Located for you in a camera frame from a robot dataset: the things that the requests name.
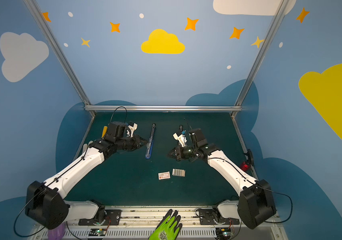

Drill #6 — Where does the red white staple box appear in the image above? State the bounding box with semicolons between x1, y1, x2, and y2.
158;172;170;180

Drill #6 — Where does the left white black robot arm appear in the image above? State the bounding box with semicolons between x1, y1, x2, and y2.
25;135;148;230

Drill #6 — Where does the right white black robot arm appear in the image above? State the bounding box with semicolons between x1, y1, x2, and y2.
168;144;276;230

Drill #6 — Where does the yellow plastic scoop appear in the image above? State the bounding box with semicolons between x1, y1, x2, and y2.
102;126;108;137

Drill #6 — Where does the white fabric glove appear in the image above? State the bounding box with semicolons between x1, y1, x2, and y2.
82;141;93;153

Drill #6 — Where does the red emergency stop button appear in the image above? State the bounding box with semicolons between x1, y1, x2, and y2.
240;162;251;172

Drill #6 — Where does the green black work glove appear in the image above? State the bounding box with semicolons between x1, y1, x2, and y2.
148;209;183;240

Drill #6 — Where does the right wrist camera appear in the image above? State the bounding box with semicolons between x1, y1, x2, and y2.
173;129;208;148

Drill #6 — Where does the aluminium frame crossbar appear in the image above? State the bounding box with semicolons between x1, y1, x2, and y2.
85;105;242;112

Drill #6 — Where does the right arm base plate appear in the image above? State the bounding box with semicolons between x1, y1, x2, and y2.
196;208;240;225

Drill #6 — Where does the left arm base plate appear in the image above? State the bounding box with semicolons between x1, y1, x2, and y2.
78;210;121;226

